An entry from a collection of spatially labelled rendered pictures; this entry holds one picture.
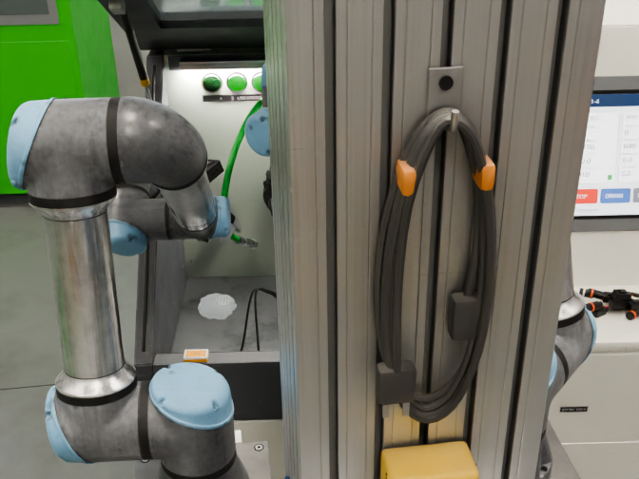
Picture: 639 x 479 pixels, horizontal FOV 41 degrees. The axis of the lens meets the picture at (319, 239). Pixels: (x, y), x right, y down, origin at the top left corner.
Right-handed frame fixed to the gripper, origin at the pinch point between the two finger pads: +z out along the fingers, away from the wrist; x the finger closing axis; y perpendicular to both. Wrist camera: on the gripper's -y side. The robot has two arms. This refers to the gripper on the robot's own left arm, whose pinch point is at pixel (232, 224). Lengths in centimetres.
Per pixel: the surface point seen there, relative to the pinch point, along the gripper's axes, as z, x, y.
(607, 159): 47, 58, -39
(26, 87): 88, -251, -93
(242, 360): 12.9, 2.7, 25.5
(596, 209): 53, 56, -30
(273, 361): 16.2, 8.1, 24.0
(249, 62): 2.7, -14.2, -41.7
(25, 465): 68, -124, 68
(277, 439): 31.4, 3.3, 38.7
